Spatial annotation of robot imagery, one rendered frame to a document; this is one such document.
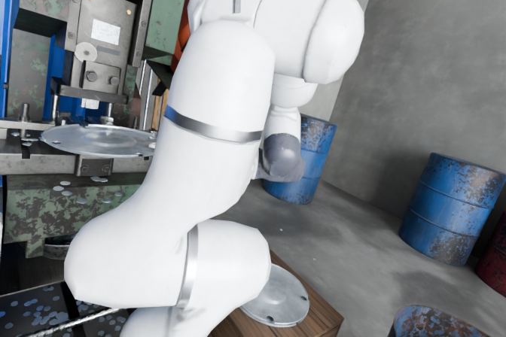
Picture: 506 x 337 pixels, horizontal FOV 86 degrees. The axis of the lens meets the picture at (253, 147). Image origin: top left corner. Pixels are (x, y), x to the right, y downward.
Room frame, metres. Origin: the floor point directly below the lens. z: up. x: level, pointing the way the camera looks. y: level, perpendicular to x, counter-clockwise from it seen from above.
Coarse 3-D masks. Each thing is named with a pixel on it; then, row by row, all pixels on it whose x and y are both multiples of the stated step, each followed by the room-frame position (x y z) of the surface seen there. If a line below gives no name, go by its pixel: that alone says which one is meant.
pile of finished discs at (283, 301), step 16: (272, 272) 0.95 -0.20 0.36; (288, 272) 0.97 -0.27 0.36; (272, 288) 0.85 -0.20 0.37; (288, 288) 0.88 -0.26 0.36; (304, 288) 0.90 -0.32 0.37; (256, 304) 0.77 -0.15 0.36; (272, 304) 0.79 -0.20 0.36; (288, 304) 0.81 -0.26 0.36; (304, 304) 0.83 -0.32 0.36; (272, 320) 0.73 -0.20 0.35; (288, 320) 0.74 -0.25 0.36
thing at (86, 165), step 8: (88, 128) 0.77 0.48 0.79; (80, 160) 0.73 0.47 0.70; (88, 160) 0.74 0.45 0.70; (96, 160) 0.76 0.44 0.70; (104, 160) 0.77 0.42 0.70; (112, 160) 0.79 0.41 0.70; (80, 168) 0.73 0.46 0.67; (88, 168) 0.74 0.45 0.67; (96, 168) 0.76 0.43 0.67; (104, 168) 0.77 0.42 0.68
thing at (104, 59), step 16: (96, 0) 0.80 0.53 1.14; (112, 0) 0.83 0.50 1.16; (80, 16) 0.78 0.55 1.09; (96, 16) 0.81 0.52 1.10; (112, 16) 0.83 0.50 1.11; (128, 16) 0.86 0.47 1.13; (80, 32) 0.78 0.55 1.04; (96, 32) 0.81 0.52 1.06; (112, 32) 0.84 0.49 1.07; (128, 32) 0.87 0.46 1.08; (80, 48) 0.78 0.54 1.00; (96, 48) 0.81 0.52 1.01; (112, 48) 0.84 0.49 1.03; (128, 48) 0.87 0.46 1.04; (64, 64) 0.85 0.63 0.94; (80, 64) 0.79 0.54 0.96; (96, 64) 0.79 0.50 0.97; (112, 64) 0.85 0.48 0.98; (64, 80) 0.83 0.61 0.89; (80, 80) 0.79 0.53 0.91; (96, 80) 0.80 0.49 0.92; (112, 80) 0.81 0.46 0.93
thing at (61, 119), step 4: (72, 116) 0.87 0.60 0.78; (76, 116) 0.89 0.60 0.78; (80, 116) 0.90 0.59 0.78; (60, 120) 0.82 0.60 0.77; (64, 120) 0.80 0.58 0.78; (68, 120) 0.81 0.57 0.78; (72, 120) 0.82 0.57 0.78; (76, 120) 0.83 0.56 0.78; (80, 120) 0.85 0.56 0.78; (84, 120) 0.86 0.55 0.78; (88, 120) 0.87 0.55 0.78; (92, 120) 0.88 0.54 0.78; (96, 120) 0.90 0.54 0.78; (100, 120) 0.91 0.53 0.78; (104, 120) 0.92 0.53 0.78; (56, 124) 0.86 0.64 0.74; (60, 124) 0.81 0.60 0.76; (64, 124) 0.80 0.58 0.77; (108, 124) 0.89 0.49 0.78; (112, 124) 0.91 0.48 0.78
